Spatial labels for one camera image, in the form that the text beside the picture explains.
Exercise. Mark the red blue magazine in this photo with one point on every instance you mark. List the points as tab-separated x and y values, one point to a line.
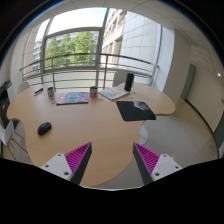
72	98

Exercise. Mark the grey door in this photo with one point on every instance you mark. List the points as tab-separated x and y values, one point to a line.
188	82

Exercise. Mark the white open booklet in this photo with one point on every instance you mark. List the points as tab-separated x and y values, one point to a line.
113	93

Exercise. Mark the white chair behind table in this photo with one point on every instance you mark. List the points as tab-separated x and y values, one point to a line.
119	77

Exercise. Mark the black computer mouse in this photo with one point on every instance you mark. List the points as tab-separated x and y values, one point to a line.
44	128

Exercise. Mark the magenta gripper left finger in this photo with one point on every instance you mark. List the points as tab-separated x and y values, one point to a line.
70	166

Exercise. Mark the white red mug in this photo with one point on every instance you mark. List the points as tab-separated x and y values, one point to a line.
93	91

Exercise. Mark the metal balcony railing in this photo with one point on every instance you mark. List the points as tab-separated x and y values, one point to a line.
76	72

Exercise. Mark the white chair left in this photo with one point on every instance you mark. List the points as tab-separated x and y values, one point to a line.
7	135

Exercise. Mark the black cylindrical speaker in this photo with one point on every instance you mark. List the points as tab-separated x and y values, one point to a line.
129	82

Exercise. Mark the black mouse pad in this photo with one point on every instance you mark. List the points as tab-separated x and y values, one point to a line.
135	111

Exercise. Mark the small blue stapler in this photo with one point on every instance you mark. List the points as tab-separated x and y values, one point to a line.
38	91

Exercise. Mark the black monitor left edge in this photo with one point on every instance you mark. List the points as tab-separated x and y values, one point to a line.
4	102

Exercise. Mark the dark patterned mug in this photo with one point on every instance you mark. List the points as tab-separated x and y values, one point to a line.
50	92

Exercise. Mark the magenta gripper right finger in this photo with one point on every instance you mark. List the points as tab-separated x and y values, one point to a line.
153	166

